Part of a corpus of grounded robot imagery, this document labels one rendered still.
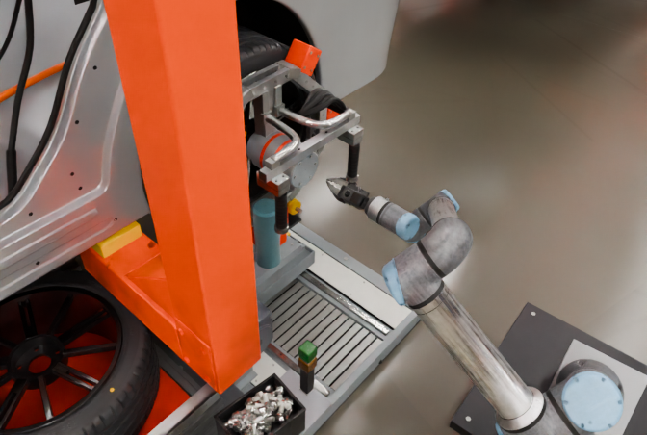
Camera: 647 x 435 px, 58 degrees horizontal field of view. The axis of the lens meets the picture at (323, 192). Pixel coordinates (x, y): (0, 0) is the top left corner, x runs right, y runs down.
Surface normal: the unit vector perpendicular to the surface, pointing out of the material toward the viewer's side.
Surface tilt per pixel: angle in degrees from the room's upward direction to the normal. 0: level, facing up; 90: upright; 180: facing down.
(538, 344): 0
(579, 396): 39
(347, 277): 0
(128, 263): 0
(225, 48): 90
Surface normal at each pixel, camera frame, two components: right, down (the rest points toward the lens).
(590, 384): -0.31, -0.24
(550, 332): 0.03, -0.76
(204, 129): 0.75, 0.45
